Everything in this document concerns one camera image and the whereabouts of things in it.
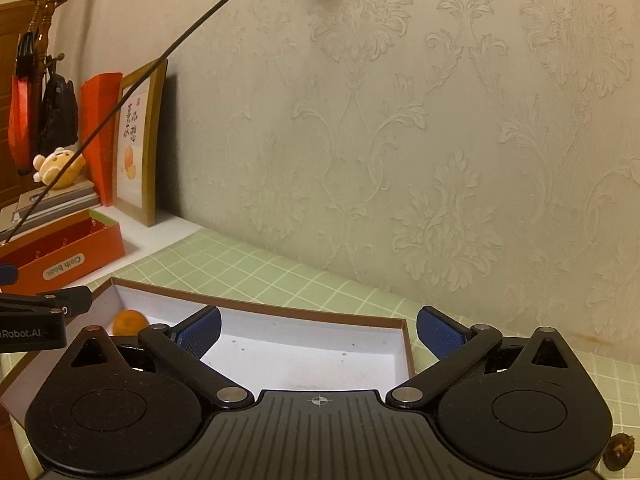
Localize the dark brown passion fruit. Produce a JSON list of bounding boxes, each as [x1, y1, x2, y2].
[[602, 432, 634, 471]]

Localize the red cloth book box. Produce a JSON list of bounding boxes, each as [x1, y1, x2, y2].
[[1, 209, 125, 296]]

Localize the orange tangerine in box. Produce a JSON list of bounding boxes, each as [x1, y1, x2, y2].
[[113, 310, 150, 337]]

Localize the brown white shallow box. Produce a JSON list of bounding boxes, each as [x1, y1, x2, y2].
[[0, 276, 418, 413]]

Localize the green checkered tablecloth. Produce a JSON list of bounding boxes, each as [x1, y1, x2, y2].
[[74, 230, 639, 479]]

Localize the stack of grey books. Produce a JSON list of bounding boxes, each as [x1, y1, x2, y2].
[[1, 178, 100, 240]]

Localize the yellow plush toy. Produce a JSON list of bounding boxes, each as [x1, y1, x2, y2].
[[32, 148, 86, 190]]

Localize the black hanging bag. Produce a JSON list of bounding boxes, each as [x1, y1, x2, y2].
[[38, 74, 78, 156]]

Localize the wooden framed picture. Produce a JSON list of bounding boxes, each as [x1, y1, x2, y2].
[[113, 60, 168, 226]]

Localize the red hanging bag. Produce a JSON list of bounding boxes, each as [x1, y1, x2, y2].
[[8, 75, 41, 176]]

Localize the red paper bag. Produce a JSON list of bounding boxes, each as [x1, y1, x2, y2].
[[79, 71, 125, 207]]

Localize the wooden coat rack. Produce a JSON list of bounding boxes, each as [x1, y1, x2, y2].
[[1, 0, 68, 206]]

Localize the black thin cable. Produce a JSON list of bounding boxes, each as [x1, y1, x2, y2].
[[8, 0, 279, 242]]

